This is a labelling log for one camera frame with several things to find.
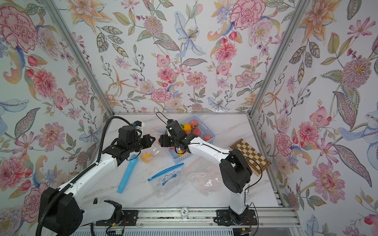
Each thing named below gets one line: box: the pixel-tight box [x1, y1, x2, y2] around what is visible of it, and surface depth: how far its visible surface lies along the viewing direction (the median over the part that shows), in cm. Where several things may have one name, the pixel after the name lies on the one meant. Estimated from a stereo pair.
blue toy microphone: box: [117, 154, 139, 194], surface depth 87 cm
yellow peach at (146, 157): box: [141, 152, 153, 163], surface depth 89 cm
